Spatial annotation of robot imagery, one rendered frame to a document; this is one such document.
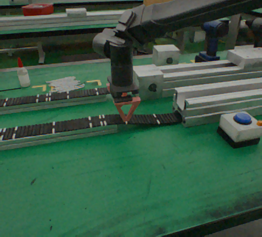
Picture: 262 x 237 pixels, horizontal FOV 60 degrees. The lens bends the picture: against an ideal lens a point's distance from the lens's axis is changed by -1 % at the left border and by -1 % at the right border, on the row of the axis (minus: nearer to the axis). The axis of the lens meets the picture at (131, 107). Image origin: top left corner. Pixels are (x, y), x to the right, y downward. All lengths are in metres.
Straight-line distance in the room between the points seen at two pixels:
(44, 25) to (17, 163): 1.60
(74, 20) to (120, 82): 1.56
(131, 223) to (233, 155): 0.31
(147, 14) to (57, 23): 1.60
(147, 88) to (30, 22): 1.47
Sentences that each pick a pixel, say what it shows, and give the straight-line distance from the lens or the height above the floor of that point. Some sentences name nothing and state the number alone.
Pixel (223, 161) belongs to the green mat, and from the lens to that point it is 0.61.
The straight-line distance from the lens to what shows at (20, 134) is 0.67.
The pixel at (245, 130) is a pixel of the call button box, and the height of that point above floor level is 0.84.
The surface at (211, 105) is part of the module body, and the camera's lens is 0.71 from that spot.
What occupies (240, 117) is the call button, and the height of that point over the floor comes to 0.85.
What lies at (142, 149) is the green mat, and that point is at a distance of 0.61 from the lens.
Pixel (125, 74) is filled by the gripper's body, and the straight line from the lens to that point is 0.57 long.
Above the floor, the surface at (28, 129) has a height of 0.81.
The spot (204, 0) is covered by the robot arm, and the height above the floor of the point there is 1.13.
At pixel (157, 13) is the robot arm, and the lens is 0.53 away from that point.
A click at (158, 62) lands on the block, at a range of 1.06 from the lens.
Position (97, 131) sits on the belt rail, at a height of 0.79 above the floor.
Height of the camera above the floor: 1.18
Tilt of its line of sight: 31 degrees down
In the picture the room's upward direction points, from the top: straight up
